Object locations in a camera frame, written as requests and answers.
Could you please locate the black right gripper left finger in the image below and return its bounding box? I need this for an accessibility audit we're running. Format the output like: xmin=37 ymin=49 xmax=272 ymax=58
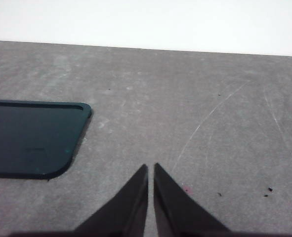
xmin=73 ymin=163 xmax=149 ymax=237

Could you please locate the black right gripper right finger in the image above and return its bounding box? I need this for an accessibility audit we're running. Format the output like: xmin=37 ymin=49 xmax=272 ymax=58
xmin=153 ymin=162 xmax=232 ymax=237

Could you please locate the dark rectangular tray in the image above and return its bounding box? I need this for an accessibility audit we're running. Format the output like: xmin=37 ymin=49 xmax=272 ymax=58
xmin=0 ymin=99 xmax=92 ymax=180

